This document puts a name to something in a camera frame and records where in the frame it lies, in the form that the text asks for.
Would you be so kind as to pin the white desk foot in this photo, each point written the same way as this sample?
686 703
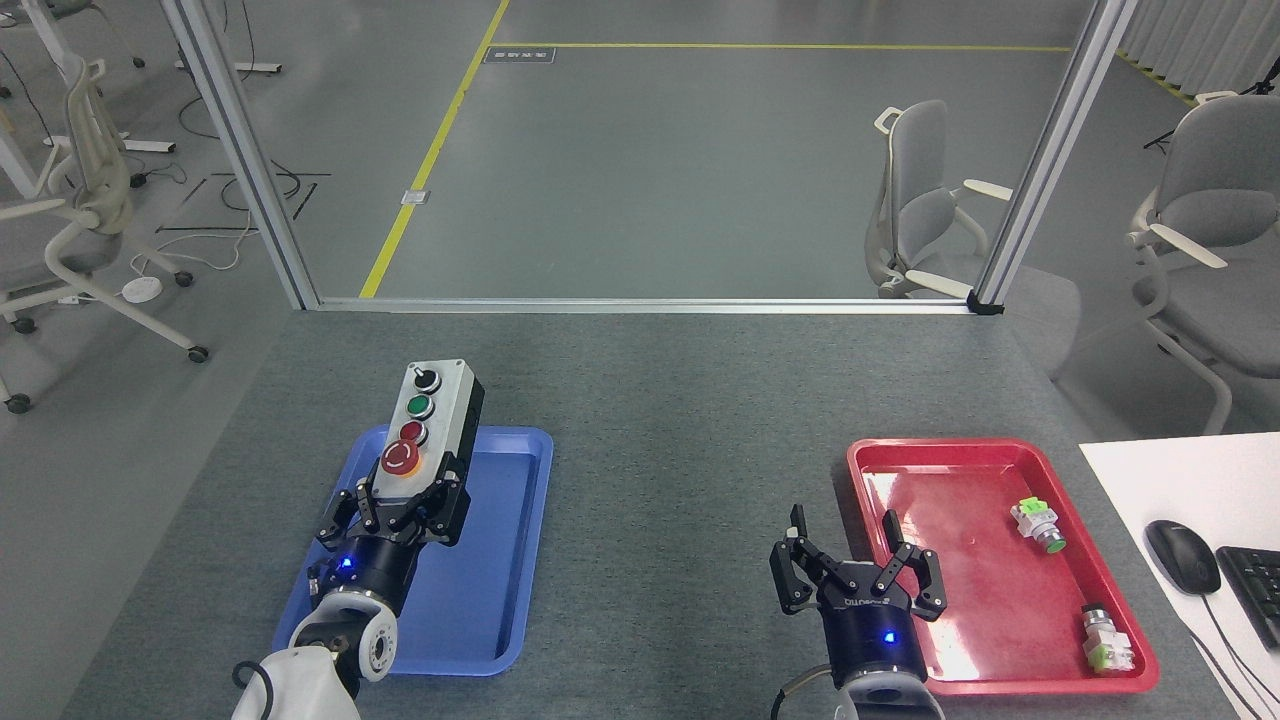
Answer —
140 146

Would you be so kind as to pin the grey push-button control box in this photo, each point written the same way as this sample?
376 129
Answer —
448 400

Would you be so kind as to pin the white round floor socket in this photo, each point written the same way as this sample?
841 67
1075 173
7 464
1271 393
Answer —
142 289

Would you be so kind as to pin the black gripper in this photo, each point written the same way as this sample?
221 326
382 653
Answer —
375 565
872 635

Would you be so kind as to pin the silver aluminium rail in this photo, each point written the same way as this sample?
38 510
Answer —
640 305

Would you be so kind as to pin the black keyboard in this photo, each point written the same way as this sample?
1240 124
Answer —
1255 590

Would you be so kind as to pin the blue plastic tray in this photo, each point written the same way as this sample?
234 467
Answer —
490 560

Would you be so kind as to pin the red plastic tray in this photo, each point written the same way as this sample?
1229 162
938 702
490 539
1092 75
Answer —
985 610

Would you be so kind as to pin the white mesh office chair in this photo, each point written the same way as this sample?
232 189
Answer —
90 190

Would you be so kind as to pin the silver aluminium post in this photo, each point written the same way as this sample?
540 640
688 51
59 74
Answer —
240 150
1060 140

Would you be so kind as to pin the white desk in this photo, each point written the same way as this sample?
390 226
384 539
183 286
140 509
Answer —
1160 480

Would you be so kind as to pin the grey office chair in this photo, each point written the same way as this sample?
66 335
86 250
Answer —
920 210
1220 220

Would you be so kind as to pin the silver floor plate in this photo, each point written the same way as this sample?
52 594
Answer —
416 197

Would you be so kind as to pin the black post clamp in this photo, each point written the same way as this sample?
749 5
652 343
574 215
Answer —
985 303

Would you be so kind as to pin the grey floor label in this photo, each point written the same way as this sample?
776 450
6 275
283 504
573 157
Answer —
520 55

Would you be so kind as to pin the silver push button green block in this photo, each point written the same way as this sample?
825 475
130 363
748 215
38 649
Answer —
1108 645

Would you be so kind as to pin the green push button switch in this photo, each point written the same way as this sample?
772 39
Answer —
1035 522

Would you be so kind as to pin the black computer mouse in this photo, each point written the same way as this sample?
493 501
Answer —
1182 558

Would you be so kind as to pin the white curtain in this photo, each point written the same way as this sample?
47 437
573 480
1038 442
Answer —
1200 40

